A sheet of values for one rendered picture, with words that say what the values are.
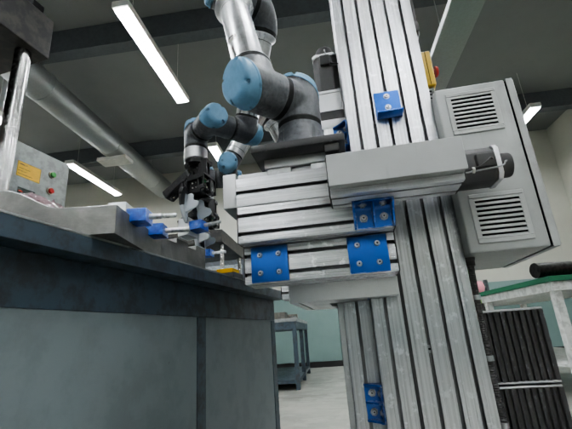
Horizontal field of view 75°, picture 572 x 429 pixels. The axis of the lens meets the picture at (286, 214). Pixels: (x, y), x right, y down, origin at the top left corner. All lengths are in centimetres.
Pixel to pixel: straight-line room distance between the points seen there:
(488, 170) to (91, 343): 90
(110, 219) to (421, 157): 60
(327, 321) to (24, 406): 696
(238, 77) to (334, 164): 34
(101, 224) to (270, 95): 48
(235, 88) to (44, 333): 64
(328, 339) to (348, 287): 657
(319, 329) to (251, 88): 680
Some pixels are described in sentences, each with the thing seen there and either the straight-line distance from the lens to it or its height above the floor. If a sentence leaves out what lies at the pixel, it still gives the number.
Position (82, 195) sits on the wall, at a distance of 989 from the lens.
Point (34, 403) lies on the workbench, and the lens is 76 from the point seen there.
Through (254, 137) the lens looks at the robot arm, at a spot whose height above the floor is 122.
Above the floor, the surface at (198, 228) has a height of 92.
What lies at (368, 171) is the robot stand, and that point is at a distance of 76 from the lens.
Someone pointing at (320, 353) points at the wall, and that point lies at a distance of 753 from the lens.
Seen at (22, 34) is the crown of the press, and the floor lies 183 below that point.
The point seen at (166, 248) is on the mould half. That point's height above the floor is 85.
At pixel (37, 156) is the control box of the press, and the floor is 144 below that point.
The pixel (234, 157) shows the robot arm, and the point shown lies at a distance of 145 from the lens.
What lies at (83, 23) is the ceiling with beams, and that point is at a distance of 558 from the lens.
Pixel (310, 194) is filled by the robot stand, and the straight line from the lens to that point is 88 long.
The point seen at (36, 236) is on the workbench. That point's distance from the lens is 69.
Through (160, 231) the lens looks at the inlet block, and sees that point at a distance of 90.
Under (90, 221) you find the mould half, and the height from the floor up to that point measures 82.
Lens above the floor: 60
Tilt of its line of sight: 18 degrees up
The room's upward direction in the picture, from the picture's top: 4 degrees counter-clockwise
